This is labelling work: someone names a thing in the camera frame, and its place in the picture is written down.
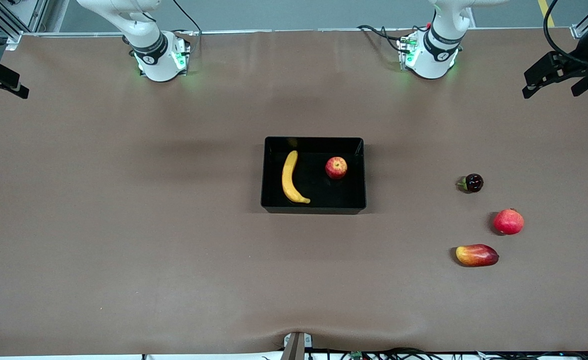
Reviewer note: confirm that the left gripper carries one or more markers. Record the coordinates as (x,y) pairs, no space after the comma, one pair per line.
(580,62)

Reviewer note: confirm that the red yellow apple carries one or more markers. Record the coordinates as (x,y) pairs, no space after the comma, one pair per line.
(336,168)

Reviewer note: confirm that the black plastic box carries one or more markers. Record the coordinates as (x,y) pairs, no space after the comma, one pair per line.
(318,192)

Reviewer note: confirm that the yellow banana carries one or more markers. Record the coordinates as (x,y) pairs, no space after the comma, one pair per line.
(289,175)

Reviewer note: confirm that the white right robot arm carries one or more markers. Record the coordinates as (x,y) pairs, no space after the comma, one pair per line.
(156,60)

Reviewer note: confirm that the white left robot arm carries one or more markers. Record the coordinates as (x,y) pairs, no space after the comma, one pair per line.
(436,55)

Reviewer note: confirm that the dark purple mangosteen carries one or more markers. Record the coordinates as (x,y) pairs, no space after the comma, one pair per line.
(472,183)

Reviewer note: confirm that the large red apple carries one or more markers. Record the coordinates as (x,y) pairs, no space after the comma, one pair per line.
(508,222)

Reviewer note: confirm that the red yellow mango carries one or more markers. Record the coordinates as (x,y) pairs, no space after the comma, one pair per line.
(477,255)

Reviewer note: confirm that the brown table mat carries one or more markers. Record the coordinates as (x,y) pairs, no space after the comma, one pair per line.
(174,260)

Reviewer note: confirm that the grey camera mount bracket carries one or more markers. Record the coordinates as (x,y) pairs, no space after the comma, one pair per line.
(297,345)

